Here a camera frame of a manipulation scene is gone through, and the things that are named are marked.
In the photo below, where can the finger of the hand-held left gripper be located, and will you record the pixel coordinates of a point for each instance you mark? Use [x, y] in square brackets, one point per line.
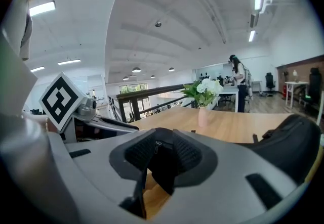
[114, 125]

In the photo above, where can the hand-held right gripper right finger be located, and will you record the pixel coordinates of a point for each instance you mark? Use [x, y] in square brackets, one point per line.
[227, 192]

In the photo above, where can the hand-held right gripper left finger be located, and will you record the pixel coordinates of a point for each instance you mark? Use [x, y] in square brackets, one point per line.
[96, 167]

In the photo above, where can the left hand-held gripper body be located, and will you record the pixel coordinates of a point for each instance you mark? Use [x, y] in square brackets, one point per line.
[59, 99]

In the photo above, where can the black backpack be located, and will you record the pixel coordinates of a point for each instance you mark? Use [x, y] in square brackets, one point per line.
[291, 147]

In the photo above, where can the black metal railing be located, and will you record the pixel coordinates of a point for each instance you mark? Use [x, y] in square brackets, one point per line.
[141, 95]

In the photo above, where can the person's grey shirt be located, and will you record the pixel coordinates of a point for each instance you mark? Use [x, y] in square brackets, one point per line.
[15, 79]

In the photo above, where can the wooden table with white legs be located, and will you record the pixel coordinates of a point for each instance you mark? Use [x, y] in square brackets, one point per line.
[227, 127]

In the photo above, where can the pink vase with white flowers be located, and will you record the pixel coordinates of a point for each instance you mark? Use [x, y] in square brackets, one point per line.
[206, 91]

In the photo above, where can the long white desk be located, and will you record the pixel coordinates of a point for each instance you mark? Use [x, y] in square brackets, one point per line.
[229, 91]

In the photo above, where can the round ceiling detector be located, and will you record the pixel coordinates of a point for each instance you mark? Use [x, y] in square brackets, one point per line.
[158, 24]

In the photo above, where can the red fire extinguisher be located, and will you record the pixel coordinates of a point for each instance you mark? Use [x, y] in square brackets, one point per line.
[283, 91]

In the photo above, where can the black swivel chair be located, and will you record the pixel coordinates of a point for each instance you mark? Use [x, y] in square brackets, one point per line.
[270, 80]

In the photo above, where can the small white desk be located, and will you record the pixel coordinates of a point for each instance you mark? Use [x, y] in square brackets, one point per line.
[296, 86]

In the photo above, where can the small table lamp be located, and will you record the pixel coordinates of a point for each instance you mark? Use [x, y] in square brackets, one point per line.
[294, 73]

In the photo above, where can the black high-back chair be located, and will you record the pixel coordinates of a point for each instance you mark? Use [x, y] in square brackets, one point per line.
[314, 84]

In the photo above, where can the grey ceiling air unit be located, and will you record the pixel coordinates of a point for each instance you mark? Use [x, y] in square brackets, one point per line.
[254, 20]

